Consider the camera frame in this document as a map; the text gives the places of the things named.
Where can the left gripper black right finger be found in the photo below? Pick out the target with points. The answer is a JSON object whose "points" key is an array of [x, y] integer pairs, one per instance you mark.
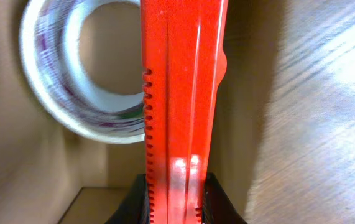
{"points": [[217, 207]]}

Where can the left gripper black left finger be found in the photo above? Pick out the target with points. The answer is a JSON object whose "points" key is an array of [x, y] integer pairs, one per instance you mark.
{"points": [[134, 209]]}

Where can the brown cardboard box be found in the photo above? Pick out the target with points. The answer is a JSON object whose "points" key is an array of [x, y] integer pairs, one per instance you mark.
{"points": [[49, 174]]}

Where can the red utility knife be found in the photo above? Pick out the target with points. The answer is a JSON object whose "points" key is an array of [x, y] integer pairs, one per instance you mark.
{"points": [[184, 63]]}

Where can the white masking tape roll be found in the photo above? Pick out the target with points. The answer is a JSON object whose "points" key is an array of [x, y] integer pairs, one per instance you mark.
{"points": [[49, 47]]}

